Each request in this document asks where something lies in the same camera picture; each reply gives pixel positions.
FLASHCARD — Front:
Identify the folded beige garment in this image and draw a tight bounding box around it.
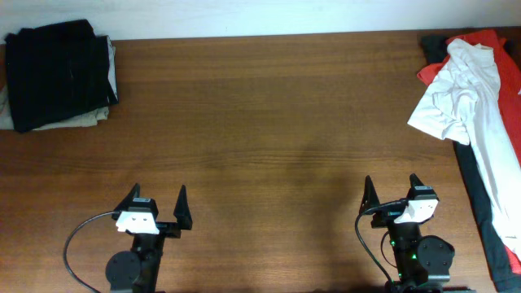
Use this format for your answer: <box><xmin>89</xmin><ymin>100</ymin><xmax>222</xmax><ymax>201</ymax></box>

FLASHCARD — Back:
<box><xmin>1</xmin><ymin>36</ymin><xmax>119</xmax><ymax>130</ymax></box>

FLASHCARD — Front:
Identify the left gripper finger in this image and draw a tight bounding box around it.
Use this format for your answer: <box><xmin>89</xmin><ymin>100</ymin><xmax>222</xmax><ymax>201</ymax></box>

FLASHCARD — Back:
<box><xmin>113</xmin><ymin>183</ymin><xmax>140</xmax><ymax>216</ymax></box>
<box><xmin>173</xmin><ymin>185</ymin><xmax>191</xmax><ymax>224</ymax></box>

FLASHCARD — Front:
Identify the dark garment under red shirt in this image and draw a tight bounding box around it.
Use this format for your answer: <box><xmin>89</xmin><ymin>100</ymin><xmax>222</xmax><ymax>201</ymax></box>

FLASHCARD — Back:
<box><xmin>420</xmin><ymin>34</ymin><xmax>521</xmax><ymax>293</ymax></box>

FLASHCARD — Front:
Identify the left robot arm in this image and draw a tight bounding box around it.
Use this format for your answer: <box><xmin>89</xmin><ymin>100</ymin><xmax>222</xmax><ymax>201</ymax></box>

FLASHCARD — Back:
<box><xmin>105</xmin><ymin>184</ymin><xmax>193</xmax><ymax>293</ymax></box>

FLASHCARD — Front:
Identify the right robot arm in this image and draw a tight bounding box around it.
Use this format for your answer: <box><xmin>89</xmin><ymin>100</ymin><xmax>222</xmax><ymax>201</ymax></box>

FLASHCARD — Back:
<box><xmin>355</xmin><ymin>174</ymin><xmax>455</xmax><ymax>292</ymax></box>

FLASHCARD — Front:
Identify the folded black garment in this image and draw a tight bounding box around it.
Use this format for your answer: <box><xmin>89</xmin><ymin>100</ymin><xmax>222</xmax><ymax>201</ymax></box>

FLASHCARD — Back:
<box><xmin>4</xmin><ymin>20</ymin><xmax>117</xmax><ymax>133</ymax></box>

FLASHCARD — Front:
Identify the red t-shirt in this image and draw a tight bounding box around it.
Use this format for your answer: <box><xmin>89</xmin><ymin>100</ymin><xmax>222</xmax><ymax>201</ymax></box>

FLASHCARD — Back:
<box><xmin>418</xmin><ymin>29</ymin><xmax>520</xmax><ymax>273</ymax></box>

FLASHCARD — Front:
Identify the white t-shirt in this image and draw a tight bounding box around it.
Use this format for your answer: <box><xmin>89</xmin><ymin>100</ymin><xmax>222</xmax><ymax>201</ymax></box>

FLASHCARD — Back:
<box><xmin>408</xmin><ymin>39</ymin><xmax>520</xmax><ymax>255</ymax></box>

